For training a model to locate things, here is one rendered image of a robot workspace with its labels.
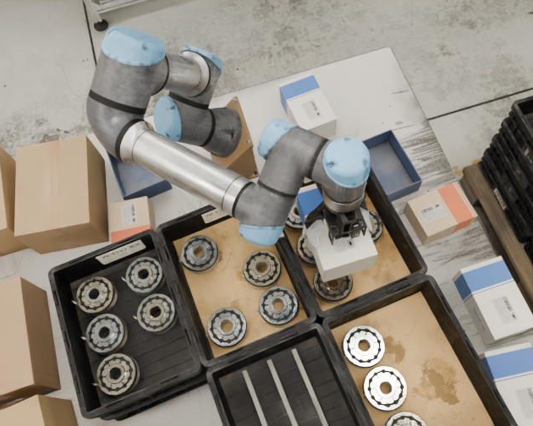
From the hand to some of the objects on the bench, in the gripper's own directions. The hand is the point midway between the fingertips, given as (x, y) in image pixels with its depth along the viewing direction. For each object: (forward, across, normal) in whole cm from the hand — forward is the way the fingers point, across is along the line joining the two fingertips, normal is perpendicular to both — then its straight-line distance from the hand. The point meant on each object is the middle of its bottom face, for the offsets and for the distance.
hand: (334, 225), depth 116 cm
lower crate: (+41, -55, 0) cm, 69 cm away
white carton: (+41, +35, -44) cm, 69 cm away
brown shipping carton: (+41, -96, +52) cm, 117 cm away
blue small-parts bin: (+41, -47, +52) cm, 81 cm away
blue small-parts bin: (+41, +27, +27) cm, 56 cm away
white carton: (+41, +11, +55) cm, 70 cm away
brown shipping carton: (+41, -71, +48) cm, 95 cm away
